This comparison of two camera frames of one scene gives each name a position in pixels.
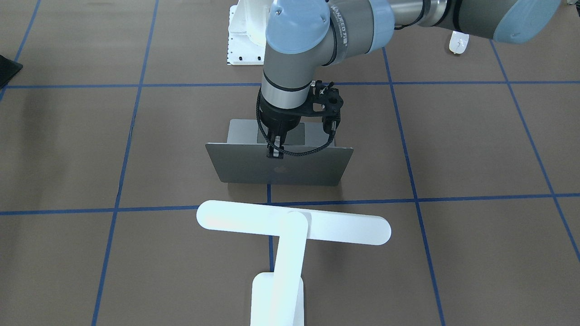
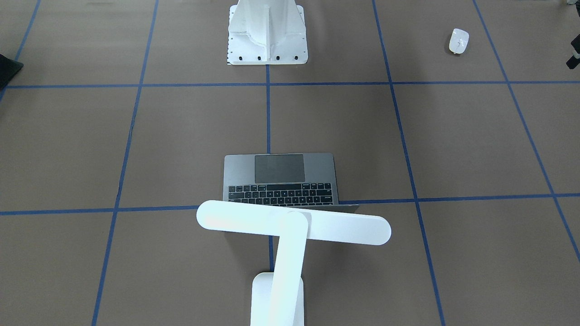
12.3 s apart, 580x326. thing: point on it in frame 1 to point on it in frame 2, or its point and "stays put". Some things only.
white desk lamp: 277,298 stays put
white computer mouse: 458,41 stays put
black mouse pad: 8,69 stays put
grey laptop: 310,157 to 298,181
